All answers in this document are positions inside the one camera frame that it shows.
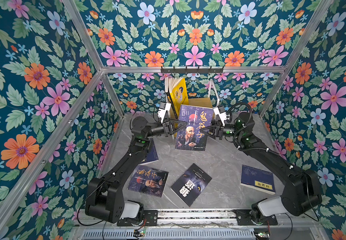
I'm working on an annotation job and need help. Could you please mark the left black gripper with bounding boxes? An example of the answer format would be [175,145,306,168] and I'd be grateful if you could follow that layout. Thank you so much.
[144,117,186,139]

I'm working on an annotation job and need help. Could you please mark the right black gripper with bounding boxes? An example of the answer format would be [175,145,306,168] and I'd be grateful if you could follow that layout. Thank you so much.
[201,119,244,143]

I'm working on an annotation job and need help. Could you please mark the dark portrait book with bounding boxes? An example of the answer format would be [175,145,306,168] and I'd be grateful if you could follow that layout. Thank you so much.
[127,165,169,198]
[176,105,214,151]

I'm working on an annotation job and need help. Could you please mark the yellow cartoon cover book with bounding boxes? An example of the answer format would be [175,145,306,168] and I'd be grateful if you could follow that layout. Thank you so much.
[168,77,189,114]

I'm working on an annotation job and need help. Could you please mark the black book white characters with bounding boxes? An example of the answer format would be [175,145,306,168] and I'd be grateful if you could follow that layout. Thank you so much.
[171,164,212,207]

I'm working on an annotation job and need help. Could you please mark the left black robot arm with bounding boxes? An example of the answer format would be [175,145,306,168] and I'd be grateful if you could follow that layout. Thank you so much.
[85,116,187,224]

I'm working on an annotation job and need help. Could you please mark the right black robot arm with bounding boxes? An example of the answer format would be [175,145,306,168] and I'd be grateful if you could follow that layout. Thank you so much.
[200,112,322,223]

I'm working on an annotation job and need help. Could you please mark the white wooden two-tier shelf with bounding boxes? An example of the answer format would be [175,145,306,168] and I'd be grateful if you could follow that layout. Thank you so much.
[170,80,220,116]

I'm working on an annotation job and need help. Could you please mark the navy book far left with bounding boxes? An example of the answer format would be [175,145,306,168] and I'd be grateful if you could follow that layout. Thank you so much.
[143,143,159,164]

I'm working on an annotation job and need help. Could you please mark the navy book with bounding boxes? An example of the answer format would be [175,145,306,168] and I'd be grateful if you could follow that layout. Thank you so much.
[241,165,276,195]
[143,143,159,164]

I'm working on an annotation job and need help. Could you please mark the black book leaning on shelf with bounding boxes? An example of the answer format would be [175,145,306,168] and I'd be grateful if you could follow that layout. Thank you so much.
[165,78,179,119]

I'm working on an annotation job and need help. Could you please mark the navy book far right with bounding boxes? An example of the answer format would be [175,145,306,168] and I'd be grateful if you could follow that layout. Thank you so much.
[241,165,276,195]

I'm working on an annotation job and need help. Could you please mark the black hook rail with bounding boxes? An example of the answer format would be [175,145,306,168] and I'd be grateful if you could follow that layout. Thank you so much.
[160,66,224,75]

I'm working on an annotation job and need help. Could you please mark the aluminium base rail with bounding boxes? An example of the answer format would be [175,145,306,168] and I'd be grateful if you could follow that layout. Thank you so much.
[74,208,320,230]

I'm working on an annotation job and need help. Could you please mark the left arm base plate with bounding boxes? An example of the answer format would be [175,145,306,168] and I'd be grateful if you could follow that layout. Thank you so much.
[117,210,158,228]

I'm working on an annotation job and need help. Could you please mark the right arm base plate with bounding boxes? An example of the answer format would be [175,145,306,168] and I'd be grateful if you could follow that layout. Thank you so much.
[233,209,278,226]

